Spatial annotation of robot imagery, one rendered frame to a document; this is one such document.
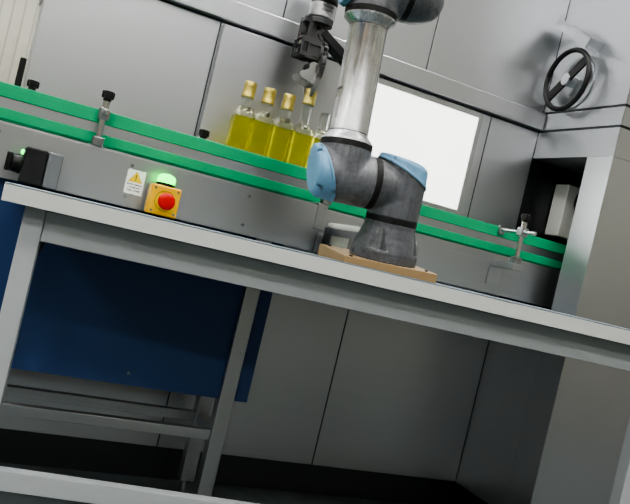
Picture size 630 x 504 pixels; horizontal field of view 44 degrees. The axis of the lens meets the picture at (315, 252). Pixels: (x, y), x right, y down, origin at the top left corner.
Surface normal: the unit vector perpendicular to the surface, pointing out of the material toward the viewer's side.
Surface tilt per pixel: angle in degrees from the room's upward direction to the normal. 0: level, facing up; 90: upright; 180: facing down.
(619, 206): 90
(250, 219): 90
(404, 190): 94
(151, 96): 90
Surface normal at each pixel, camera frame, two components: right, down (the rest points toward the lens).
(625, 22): -0.89, -0.21
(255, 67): 0.38, 0.09
